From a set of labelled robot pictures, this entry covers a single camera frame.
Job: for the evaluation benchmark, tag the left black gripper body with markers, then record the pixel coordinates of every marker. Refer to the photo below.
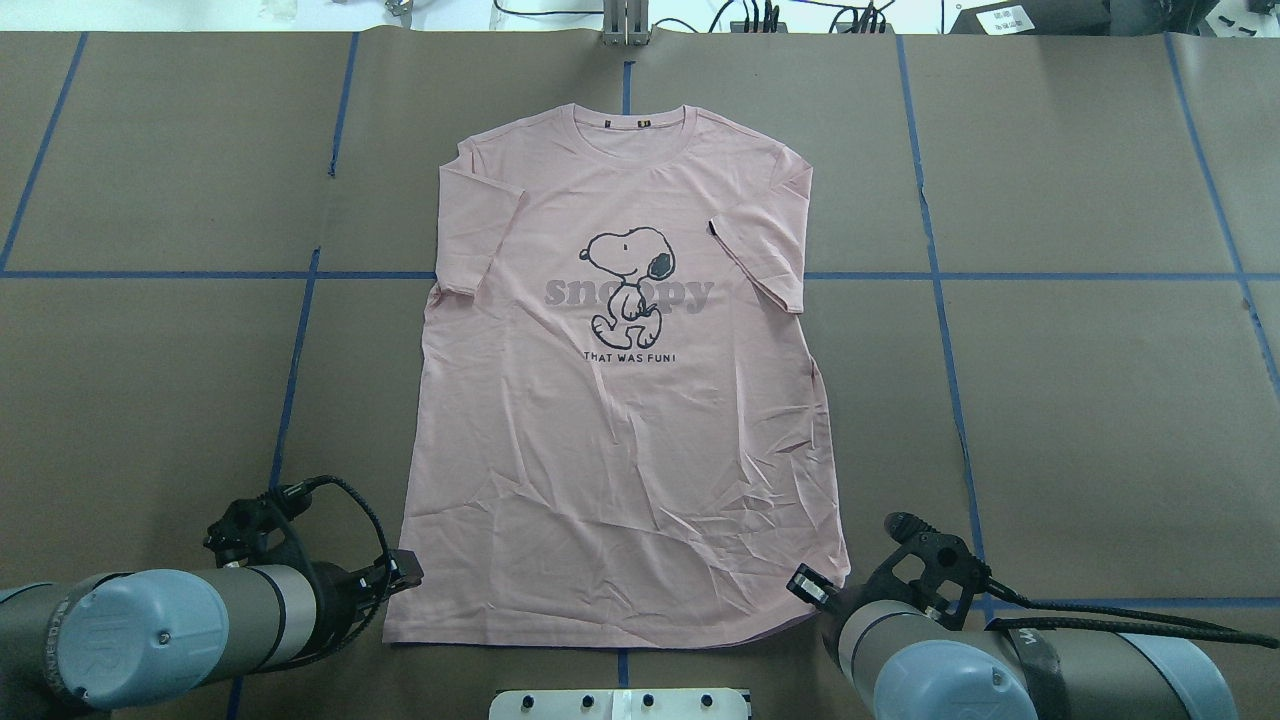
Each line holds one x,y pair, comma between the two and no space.
342,594

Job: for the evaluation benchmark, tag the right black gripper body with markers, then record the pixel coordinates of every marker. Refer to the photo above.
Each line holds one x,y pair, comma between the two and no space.
836,604

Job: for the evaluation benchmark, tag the pink Snoopy t-shirt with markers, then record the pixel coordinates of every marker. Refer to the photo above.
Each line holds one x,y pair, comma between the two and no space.
623,440

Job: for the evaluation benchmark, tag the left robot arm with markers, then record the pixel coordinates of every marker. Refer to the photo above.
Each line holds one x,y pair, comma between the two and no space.
138,638

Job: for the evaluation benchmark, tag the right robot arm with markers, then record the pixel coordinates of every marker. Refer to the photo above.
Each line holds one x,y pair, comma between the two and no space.
904,664

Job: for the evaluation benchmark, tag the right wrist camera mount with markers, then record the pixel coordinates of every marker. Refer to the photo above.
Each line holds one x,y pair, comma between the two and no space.
950,578

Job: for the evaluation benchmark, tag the white pole base mount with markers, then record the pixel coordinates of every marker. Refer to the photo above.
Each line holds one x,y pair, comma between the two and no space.
624,703

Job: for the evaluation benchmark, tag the aluminium frame post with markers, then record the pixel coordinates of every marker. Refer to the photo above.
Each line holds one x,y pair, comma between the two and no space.
626,23

